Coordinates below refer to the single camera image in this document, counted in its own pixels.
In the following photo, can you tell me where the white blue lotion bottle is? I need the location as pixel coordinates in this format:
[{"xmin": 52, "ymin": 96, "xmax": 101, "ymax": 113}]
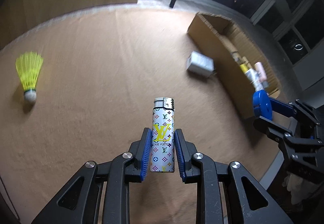
[{"xmin": 245, "ymin": 68, "xmax": 264, "ymax": 91}]

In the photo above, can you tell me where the yellow badminton shuttlecock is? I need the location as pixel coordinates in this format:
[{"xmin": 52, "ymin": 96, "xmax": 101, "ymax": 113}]
[{"xmin": 15, "ymin": 51, "xmax": 43, "ymax": 105}]

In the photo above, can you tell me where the white power adapter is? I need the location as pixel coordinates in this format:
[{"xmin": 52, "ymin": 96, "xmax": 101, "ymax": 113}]
[{"xmin": 186, "ymin": 51, "xmax": 215, "ymax": 78}]

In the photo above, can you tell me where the pink cosmetic bottle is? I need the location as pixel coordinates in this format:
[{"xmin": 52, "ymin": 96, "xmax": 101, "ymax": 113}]
[{"xmin": 254, "ymin": 62, "xmax": 269, "ymax": 89}]

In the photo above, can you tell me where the yellow black notebook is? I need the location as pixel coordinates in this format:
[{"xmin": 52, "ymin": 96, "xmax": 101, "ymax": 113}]
[{"xmin": 239, "ymin": 63, "xmax": 249, "ymax": 73}]

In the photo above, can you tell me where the blue round tin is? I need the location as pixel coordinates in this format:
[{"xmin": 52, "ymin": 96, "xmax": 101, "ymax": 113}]
[{"xmin": 252, "ymin": 90, "xmax": 272, "ymax": 120}]

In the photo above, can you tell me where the gloved right hand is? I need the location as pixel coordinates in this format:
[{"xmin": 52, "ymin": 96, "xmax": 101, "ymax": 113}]
[{"xmin": 282, "ymin": 173, "xmax": 323, "ymax": 205}]

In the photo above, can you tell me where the wooden clothespin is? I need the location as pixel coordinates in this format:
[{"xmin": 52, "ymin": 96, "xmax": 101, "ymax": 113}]
[{"xmin": 227, "ymin": 40, "xmax": 252, "ymax": 69}]

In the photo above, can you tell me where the cardboard box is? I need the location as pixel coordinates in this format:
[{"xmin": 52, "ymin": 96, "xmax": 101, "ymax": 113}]
[{"xmin": 187, "ymin": 12, "xmax": 281, "ymax": 120}]

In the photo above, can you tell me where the patterned lighter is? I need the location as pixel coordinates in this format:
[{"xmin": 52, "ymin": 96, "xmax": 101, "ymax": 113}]
[{"xmin": 149, "ymin": 97, "xmax": 175, "ymax": 172}]

